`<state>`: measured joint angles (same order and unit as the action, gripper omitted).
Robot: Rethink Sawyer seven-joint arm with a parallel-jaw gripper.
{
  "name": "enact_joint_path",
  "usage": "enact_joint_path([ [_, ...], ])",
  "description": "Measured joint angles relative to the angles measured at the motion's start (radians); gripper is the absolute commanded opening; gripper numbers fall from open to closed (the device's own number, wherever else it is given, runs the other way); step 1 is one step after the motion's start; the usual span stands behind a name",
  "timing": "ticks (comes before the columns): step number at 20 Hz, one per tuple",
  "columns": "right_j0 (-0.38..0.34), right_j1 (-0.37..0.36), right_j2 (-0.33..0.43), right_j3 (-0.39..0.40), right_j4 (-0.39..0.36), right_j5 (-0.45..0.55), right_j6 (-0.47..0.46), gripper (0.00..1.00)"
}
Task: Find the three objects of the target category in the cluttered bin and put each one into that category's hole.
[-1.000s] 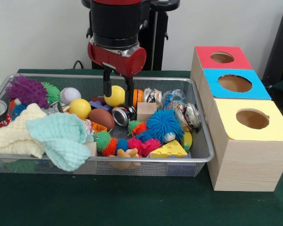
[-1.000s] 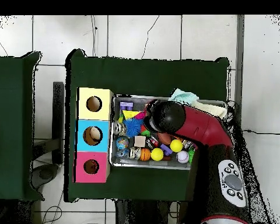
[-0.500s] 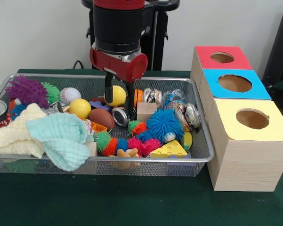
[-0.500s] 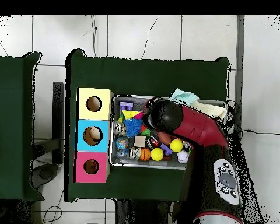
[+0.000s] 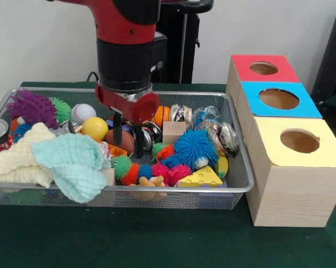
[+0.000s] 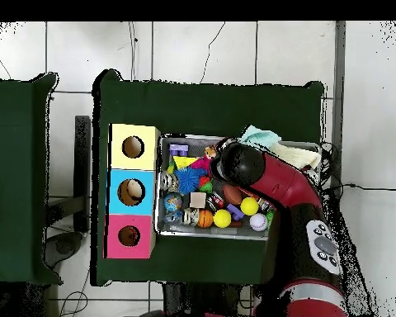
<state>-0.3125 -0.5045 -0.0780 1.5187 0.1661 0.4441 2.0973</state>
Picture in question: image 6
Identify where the cream knitted cloth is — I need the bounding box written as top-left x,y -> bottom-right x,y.
270,141 -> 322,170

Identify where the yellow ball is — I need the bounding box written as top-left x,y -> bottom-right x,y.
213,208 -> 233,229
240,196 -> 260,216

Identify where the shallow metal mesh bin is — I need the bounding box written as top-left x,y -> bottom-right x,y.
154,133 -> 322,241

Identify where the blue spiky rubber ball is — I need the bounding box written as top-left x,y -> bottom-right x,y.
174,166 -> 207,196

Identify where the green cloth side table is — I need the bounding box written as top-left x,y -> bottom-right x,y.
0,73 -> 64,285

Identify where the brown mini football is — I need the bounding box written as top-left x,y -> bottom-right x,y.
222,183 -> 243,206

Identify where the small wooden cube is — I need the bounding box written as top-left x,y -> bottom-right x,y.
189,192 -> 207,209

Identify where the orange mini basketball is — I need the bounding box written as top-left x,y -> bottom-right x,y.
196,209 -> 215,229

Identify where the black power cable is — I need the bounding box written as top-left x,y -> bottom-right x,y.
319,141 -> 396,206

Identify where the white mini baseball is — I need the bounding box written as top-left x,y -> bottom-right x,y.
249,212 -> 269,232

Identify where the dark green table cloth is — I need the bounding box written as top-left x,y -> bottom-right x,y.
90,69 -> 326,293

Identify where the yellow cheese wedge toy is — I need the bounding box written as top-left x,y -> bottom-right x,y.
172,155 -> 199,169

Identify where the mint knitted cloth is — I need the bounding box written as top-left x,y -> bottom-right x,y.
239,125 -> 282,150

